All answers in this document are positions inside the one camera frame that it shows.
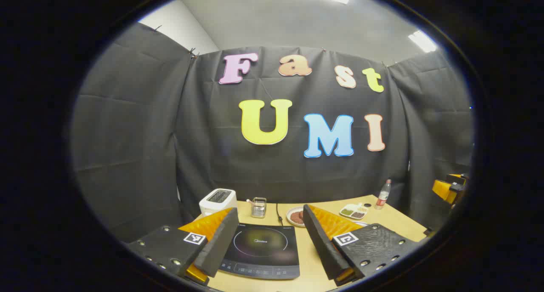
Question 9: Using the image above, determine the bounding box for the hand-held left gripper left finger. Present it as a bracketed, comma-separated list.
[127, 207, 240, 286]

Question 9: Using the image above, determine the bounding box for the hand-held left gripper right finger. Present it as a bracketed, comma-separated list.
[302, 204, 419, 286]

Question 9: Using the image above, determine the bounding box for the black induction cooktop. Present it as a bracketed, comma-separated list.
[219, 223, 300, 281]

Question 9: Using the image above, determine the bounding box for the white round plate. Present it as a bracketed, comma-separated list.
[286, 206, 307, 228]

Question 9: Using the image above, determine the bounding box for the white toaster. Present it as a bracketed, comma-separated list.
[199, 189, 237, 217]

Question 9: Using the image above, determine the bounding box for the white divided bean tray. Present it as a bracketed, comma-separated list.
[339, 203, 368, 220]

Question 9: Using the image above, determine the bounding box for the red label water bottle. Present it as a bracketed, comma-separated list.
[374, 179, 392, 210]

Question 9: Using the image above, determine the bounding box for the metal wire holder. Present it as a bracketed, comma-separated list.
[246, 197, 267, 218]

